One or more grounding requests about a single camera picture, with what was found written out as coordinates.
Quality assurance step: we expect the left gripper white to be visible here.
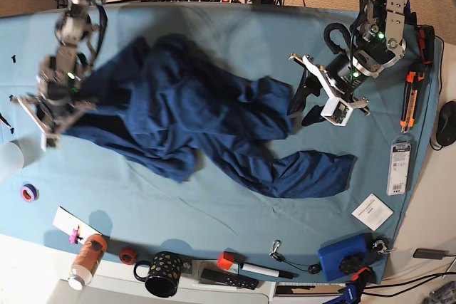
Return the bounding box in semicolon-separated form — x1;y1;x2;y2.
287;53;370;127

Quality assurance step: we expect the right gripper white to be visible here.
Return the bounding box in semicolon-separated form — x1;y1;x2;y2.
12;90;97;152

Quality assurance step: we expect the dark blue t-shirt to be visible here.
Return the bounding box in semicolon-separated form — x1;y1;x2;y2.
66;35;354;199

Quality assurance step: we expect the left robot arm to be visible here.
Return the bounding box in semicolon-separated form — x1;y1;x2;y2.
287;0;408;127

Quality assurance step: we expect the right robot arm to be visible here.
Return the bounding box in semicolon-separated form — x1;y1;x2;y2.
10;0;108;150

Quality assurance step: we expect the translucent plastic cup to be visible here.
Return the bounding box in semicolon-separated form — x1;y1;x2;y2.
0;142;24;182

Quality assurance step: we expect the purple tape roll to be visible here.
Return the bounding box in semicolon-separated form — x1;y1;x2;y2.
20;184;38;202

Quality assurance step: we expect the white paper card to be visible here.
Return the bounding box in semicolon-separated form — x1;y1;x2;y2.
53;206;88;238

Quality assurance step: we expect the orange black utility knife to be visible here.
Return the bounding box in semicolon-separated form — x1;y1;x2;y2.
400;71;425;133

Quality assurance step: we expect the pink small clip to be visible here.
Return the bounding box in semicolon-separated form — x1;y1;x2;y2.
68;226;84;245

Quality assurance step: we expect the packaged bit set blister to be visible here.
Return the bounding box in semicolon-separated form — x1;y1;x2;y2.
386;134;412;196

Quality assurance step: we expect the orange plastic bottle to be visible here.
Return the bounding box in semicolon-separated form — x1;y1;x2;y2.
68;234;108;290

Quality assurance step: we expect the white square paper leaflet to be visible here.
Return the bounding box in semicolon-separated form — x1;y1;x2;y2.
351;194;393;231

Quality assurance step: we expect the black computer mouse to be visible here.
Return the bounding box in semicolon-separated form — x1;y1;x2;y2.
436;100;456;147

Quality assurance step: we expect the red tape roll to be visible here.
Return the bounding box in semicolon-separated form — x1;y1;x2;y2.
118;248;138;265

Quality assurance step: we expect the blue plastic case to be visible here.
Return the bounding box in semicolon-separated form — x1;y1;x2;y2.
318;234;373;282

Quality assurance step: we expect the white black marker pen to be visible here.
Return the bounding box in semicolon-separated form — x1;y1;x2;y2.
239;263;296;279

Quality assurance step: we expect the red orange cube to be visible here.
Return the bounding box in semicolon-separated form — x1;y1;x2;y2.
217;251;234;270

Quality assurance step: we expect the black mug gold pattern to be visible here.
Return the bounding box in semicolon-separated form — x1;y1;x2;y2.
133;251;183;298

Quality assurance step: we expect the black power adapter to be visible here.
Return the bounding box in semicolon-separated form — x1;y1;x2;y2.
413;248;447;260

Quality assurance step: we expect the blue orange clamp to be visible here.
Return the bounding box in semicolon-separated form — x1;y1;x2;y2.
324;266;374;304

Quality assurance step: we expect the black remote control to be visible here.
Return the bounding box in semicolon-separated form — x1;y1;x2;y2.
200;268;259;290

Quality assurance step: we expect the carabiner with black lanyard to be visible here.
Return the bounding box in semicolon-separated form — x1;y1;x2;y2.
269;240;322;275

